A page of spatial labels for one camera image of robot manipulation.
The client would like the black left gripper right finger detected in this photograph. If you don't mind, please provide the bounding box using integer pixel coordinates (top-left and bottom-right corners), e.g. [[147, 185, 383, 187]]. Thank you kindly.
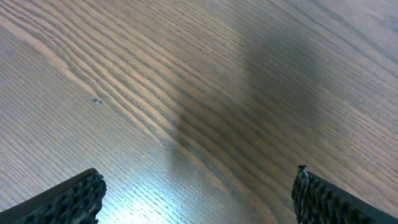
[[291, 164, 397, 224]]

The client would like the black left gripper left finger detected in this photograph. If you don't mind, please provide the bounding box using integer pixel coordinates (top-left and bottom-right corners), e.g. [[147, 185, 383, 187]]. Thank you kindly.
[[1, 168, 106, 224]]

